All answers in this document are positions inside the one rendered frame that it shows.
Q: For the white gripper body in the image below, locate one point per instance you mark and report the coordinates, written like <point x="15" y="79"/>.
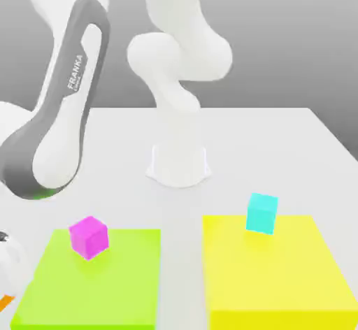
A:
<point x="9" y="268"/>

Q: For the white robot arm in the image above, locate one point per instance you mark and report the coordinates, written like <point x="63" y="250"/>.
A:
<point x="179" y="64"/>

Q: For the small orange cube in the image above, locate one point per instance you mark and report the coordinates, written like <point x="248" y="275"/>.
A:
<point x="5" y="302"/>

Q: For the small magenta cube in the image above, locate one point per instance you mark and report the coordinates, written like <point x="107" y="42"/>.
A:
<point x="89" y="237"/>

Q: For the small cyan cube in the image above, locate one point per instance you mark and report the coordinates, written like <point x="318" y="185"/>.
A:
<point x="261" y="214"/>

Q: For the large lime green box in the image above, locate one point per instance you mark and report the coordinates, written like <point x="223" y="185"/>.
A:
<point x="95" y="288"/>

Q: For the large yellow box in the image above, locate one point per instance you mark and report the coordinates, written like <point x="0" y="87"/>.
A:
<point x="277" y="277"/>

